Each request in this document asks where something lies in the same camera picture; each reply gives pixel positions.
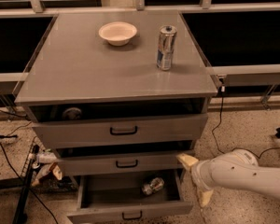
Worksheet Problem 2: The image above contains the black floor cable left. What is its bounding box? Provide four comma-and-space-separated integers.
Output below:
0, 132, 59, 224

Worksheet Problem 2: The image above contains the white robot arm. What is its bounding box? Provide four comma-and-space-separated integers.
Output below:
176, 149, 280, 207

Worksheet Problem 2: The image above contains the black stand pole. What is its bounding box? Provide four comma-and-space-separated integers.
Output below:
12, 145, 39, 224

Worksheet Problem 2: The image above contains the silver blue energy drink can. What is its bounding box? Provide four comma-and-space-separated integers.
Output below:
157, 25, 177, 71

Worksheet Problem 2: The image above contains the grey top drawer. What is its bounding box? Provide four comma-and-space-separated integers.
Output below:
33, 114, 208, 149

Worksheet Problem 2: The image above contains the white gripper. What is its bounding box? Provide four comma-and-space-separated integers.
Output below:
176, 153, 214, 207

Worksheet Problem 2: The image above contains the grey bottom drawer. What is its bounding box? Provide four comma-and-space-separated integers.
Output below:
67, 169, 192, 224

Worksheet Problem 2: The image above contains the grey middle drawer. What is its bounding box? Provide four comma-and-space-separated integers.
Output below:
58, 151, 182, 176

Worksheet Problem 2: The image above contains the grey drawer cabinet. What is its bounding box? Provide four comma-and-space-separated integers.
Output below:
14, 9, 218, 179

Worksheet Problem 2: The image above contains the round object in top drawer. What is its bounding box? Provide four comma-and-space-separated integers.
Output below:
62, 107, 82, 120

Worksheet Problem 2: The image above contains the grey drawer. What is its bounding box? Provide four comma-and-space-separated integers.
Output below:
58, 151, 182, 176
33, 114, 208, 149
67, 169, 192, 224

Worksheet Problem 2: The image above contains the metal window railing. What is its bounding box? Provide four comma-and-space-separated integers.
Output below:
0, 0, 280, 106

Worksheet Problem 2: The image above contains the black cable with adapter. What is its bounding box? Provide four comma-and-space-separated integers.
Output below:
210, 85, 280, 159

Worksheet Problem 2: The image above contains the white paper bowl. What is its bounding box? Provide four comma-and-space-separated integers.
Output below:
99, 21, 137, 47

